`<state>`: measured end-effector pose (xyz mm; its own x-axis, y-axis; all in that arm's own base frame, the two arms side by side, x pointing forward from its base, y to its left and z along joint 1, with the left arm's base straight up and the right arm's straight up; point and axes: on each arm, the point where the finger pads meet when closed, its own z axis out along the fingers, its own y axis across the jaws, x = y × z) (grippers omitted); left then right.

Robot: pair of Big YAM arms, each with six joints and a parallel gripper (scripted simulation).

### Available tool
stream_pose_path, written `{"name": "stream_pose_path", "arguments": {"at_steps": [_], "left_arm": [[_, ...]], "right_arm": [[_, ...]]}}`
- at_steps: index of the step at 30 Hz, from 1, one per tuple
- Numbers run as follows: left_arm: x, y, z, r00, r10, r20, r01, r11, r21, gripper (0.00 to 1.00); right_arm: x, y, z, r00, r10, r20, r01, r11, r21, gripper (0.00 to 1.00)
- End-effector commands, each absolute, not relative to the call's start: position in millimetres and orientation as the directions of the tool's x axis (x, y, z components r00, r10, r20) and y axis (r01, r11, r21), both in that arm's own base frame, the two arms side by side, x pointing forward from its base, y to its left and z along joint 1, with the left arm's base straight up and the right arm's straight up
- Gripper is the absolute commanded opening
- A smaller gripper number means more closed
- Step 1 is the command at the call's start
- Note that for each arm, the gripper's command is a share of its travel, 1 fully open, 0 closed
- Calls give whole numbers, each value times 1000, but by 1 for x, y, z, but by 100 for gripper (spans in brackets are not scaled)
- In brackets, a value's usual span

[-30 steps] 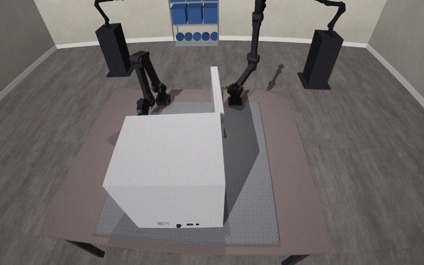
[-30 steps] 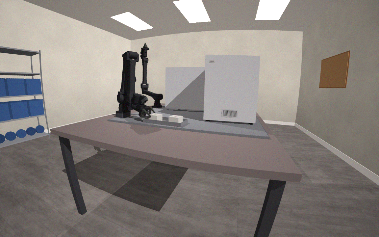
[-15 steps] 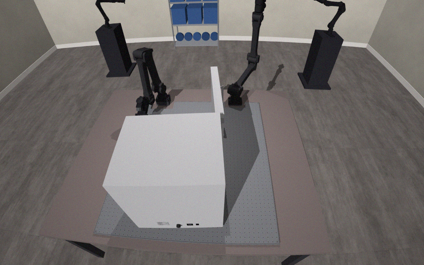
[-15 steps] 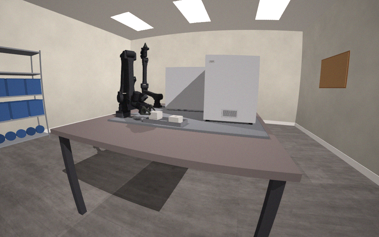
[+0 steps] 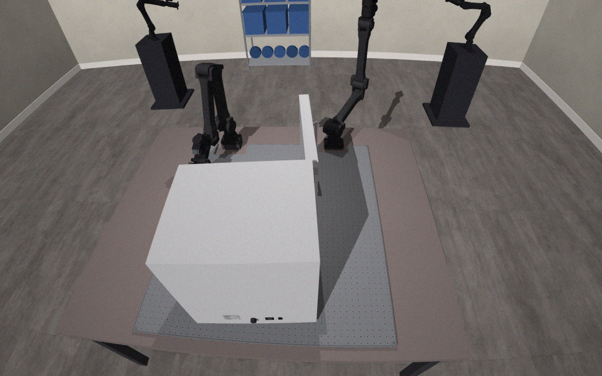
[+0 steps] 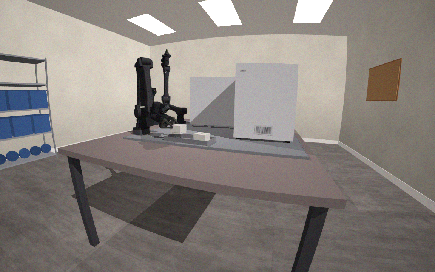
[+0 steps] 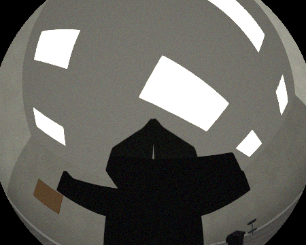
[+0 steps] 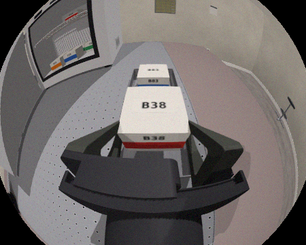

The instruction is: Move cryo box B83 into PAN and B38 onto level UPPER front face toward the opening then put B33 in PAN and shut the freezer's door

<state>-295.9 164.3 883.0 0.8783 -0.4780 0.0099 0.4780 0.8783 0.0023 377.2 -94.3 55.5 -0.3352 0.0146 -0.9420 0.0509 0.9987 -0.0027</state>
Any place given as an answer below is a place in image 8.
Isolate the white table-top freezer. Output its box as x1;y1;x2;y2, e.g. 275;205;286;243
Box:
0;0;123;177

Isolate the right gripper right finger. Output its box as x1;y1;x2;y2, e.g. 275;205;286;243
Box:
186;120;243;187

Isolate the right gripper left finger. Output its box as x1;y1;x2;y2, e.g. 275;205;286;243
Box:
65;120;122;158

